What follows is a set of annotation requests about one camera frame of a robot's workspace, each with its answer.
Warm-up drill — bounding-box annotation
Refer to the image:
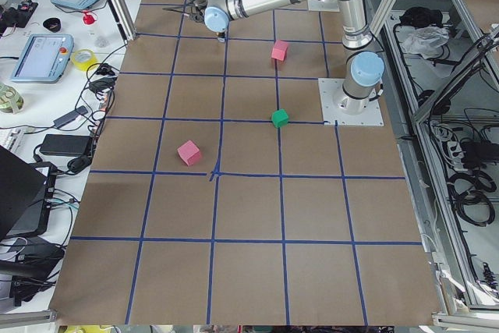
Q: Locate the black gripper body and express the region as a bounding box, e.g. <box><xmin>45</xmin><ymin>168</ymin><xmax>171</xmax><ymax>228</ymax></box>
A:
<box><xmin>183</xmin><ymin>0</ymin><xmax>207</xmax><ymax>23</ymax></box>

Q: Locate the pink foam cube centre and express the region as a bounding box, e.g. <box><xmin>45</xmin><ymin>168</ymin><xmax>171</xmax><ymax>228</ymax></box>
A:
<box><xmin>271</xmin><ymin>40</ymin><xmax>289</xmax><ymax>62</ymax></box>

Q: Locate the pink foam cube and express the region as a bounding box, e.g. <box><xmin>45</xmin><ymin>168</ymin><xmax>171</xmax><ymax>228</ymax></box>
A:
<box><xmin>177</xmin><ymin>140</ymin><xmax>202</xmax><ymax>166</ymax></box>
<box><xmin>271</xmin><ymin>40</ymin><xmax>289</xmax><ymax>62</ymax></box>

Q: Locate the red small object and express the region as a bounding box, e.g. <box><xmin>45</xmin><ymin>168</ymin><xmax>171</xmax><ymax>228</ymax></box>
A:
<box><xmin>83</xmin><ymin>12</ymin><xmax>96</xmax><ymax>25</ymax></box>

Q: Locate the yellow tape roll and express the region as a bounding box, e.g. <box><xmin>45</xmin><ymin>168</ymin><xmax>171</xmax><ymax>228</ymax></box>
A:
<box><xmin>70</xmin><ymin>49</ymin><xmax>98</xmax><ymax>72</ymax></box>

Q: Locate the green foam cube centre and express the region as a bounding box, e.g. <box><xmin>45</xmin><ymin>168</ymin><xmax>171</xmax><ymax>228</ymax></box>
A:
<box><xmin>271</xmin><ymin>108</ymin><xmax>289</xmax><ymax>129</ymax></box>

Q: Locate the pink foam cube far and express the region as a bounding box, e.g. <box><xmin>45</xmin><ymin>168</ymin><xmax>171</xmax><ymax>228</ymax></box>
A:
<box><xmin>177</xmin><ymin>140</ymin><xmax>202</xmax><ymax>166</ymax></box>

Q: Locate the black bowl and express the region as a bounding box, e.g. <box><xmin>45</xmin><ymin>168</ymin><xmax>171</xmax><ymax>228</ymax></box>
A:
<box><xmin>42</xmin><ymin>17</ymin><xmax>62</xmax><ymax>33</ymax></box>

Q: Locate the teach pendant near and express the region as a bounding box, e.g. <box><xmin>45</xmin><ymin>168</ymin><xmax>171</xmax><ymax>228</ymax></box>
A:
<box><xmin>10</xmin><ymin>34</ymin><xmax>74</xmax><ymax>83</ymax></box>

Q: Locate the black power adapter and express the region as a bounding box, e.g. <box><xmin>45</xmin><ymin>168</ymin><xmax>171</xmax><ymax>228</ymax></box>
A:
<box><xmin>40</xmin><ymin>134</ymin><xmax>91</xmax><ymax>157</ymax></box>

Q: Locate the black computer box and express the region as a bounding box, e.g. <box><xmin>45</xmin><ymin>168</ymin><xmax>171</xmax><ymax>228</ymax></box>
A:
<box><xmin>1</xmin><ymin>147</ymin><xmax>56</xmax><ymax>239</ymax></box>

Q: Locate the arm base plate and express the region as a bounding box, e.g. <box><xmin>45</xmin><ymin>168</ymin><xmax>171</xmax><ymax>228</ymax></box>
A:
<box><xmin>307</xmin><ymin>0</ymin><xmax>340</xmax><ymax>12</ymax></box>
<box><xmin>318</xmin><ymin>78</ymin><xmax>384</xmax><ymax>126</ymax></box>

